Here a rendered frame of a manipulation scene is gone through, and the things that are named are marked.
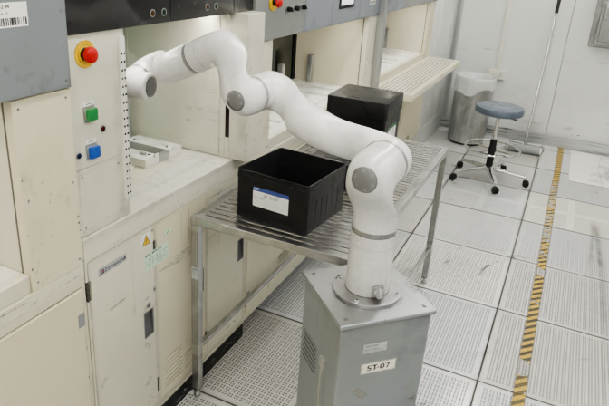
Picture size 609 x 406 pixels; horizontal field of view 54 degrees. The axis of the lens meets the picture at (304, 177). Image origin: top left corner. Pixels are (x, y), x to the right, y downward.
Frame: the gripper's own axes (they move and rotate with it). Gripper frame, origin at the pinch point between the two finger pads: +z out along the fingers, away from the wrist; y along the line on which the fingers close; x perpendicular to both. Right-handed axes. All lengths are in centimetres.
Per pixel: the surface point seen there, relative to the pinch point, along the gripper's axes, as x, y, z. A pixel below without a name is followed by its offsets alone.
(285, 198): -33, 12, -72
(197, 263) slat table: -62, 8, -43
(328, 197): -35, 24, -84
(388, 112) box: -22, 98, -89
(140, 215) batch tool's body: -35, -15, -36
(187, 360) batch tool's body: -104, 8, -40
